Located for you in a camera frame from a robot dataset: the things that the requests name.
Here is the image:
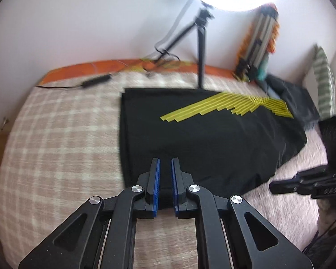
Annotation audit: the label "beige checked blanket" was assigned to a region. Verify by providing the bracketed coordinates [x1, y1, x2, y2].
[0, 69, 336, 269]

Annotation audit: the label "black tripod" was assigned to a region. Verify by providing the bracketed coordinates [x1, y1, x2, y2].
[154, 1, 215, 89]

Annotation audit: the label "black pants with yellow stripes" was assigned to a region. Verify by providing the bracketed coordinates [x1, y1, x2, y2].
[119, 88, 308, 198]

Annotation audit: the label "teal cloth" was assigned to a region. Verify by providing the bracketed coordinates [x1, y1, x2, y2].
[255, 53, 270, 83]

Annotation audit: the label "black power cable with adapter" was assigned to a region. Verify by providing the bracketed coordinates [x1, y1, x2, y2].
[35, 0, 196, 89]

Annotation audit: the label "dark grey cloth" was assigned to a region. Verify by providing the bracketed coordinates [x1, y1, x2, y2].
[265, 74, 321, 131]

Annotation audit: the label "green striped pillow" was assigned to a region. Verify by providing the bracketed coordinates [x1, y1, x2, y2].
[311, 44, 336, 118]

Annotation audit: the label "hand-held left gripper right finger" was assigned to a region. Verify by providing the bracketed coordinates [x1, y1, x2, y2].
[171, 158, 315, 269]

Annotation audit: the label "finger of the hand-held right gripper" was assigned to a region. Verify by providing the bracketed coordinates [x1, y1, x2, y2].
[269, 177, 317, 195]
[295, 166, 330, 180]

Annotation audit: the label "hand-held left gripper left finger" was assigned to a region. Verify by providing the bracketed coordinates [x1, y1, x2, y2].
[18, 158, 161, 269]

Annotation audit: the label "orange grey striped cloth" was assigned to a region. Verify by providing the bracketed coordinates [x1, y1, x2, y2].
[233, 2, 280, 84]

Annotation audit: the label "orange bed sheet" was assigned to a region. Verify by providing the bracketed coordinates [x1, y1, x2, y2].
[40, 59, 243, 87]

